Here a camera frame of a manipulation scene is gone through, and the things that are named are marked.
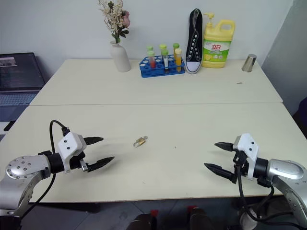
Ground green-capped tube red liquid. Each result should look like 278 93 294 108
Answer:
147 50 156 69

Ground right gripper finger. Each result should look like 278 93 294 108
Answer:
213 141 235 152
203 162 237 185

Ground steel metal cup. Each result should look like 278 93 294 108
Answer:
241 54 258 72

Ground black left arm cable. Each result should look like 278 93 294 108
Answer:
20 120 71 218

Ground blue test tube rack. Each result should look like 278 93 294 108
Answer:
139 54 186 79

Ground grey laptop computer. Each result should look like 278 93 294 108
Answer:
0 52 47 123

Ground yellow-capped tube orange liquid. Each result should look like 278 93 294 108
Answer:
174 48 183 73

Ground green-capped tube dark contents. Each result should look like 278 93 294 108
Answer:
161 49 170 74

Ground black canvas sneaker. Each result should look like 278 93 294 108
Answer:
185 8 205 75

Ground dried flower bouquet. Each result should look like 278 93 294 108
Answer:
97 0 131 45

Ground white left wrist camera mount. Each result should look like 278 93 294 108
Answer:
57 132 87 173

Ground green-capped tube orange liquid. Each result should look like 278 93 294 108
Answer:
172 42 180 60

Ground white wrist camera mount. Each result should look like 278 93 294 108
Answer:
234 133 260 181
57 132 87 173

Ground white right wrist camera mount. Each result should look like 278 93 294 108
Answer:
234 133 260 181

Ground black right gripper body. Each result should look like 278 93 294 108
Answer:
232 149 249 178

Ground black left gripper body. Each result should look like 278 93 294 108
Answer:
68 150 90 173

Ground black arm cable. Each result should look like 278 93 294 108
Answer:
235 164 275 222
20 120 71 218

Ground yellow detergent pump bottle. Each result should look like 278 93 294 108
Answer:
201 12 236 69

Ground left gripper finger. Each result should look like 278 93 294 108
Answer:
87 157 116 173
83 136 105 146

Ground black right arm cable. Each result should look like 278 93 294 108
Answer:
235 164 275 222

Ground white ceramic vase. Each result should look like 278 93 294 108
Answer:
109 40 132 73

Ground dark rounded shape red tip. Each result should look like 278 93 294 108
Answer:
129 209 159 230
186 205 212 230

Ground white rounded object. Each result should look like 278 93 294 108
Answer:
239 207 258 230

